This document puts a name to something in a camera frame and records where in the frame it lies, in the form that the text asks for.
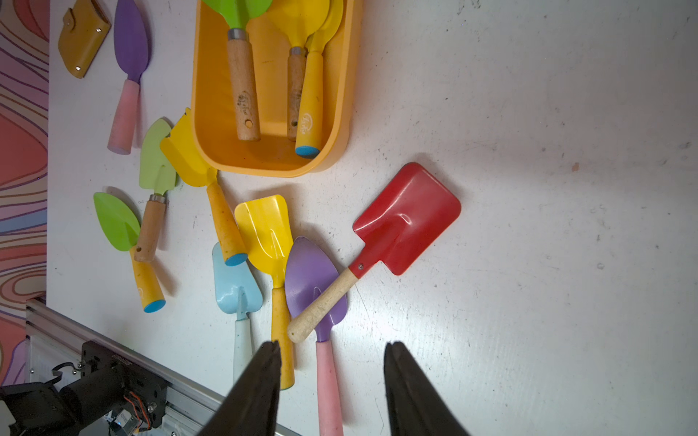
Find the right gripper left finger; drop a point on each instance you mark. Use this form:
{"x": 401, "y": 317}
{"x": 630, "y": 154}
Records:
{"x": 251, "y": 406}

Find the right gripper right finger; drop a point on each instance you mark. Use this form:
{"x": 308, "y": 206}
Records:
{"x": 414, "y": 407}

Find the red shovel wooden handle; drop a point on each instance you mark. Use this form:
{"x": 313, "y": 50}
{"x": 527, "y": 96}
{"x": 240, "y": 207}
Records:
{"x": 411, "y": 212}

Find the yellow storage box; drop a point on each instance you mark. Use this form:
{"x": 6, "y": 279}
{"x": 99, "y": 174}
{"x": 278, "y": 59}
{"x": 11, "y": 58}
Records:
{"x": 212, "y": 112}

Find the yellow shovel wooden handle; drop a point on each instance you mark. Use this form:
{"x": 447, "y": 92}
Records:
{"x": 297, "y": 20}

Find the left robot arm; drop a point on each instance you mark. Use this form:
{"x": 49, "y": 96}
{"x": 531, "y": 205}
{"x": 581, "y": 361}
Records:
{"x": 41, "y": 409}

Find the light blue trowel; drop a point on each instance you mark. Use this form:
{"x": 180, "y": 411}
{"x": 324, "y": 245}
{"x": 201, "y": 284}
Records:
{"x": 238, "y": 293}

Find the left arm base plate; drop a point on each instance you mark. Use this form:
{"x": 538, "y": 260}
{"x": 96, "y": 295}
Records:
{"x": 133, "y": 387}

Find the purple trowel pink handle front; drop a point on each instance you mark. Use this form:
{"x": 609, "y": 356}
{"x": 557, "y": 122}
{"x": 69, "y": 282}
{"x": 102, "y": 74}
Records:
{"x": 309, "y": 272}

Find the purple trowel pink handle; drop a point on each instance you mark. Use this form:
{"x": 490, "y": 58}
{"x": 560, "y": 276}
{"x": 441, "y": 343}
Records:
{"x": 132, "y": 55}
{"x": 309, "y": 272}

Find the green trowel yellow handle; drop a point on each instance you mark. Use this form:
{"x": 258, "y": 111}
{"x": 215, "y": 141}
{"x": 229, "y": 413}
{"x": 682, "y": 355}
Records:
{"x": 122, "y": 229}

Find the light green trowel wooden handle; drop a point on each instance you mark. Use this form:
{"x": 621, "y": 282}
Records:
{"x": 158, "y": 176}

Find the yellow scoop orange handle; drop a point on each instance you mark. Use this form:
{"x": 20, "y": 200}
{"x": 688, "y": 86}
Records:
{"x": 181, "y": 151}

